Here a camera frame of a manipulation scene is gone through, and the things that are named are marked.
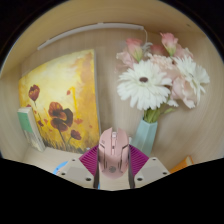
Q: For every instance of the white and pink flower bouquet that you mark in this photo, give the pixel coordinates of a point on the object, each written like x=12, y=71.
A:
x=146, y=86

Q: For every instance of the green-covered book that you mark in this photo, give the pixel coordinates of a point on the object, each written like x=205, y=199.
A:
x=30, y=126

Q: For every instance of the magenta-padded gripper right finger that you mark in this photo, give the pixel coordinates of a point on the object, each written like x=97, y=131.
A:
x=151, y=170

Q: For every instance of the round blue-rimmed cartoon mouse pad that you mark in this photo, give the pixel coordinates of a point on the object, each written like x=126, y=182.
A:
x=60, y=167

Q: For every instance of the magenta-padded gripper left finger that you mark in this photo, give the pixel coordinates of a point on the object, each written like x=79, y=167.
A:
x=75, y=171

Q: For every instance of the white light bar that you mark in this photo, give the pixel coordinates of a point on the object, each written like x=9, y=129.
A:
x=90, y=27

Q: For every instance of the pale teal faceted vase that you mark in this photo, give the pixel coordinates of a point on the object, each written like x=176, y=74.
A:
x=145, y=136

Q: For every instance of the yellow poppy painting canvas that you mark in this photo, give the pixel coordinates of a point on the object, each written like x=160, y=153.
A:
x=63, y=96

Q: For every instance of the pink computer mouse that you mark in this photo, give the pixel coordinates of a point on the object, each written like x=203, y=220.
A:
x=113, y=153

